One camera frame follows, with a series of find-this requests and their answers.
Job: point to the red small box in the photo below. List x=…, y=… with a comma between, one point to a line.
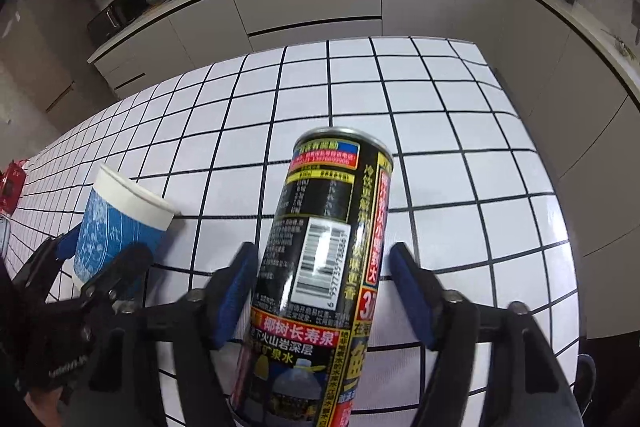
x=12, y=183

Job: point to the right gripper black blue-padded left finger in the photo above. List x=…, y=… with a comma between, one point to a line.
x=121, y=384

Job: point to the glass jar blue label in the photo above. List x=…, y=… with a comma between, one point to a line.
x=5, y=234

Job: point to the black yellow drink can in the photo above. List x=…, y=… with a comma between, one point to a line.
x=313, y=305

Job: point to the beige refrigerator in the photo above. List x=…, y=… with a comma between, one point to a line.
x=45, y=46

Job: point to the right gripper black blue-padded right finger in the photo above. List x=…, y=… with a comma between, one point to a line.
x=525, y=384

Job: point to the wall-hung cleaver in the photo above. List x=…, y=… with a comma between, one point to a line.
x=635, y=20

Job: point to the blue paper cup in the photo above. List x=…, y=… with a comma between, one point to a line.
x=119, y=212

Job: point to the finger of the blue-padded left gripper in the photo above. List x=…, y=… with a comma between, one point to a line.
x=66, y=244

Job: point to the black trash bin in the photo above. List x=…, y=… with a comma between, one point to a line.
x=586, y=380

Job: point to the black microwave oven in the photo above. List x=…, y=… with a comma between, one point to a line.
x=114, y=18

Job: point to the person's left hand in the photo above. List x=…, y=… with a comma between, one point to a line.
x=44, y=405

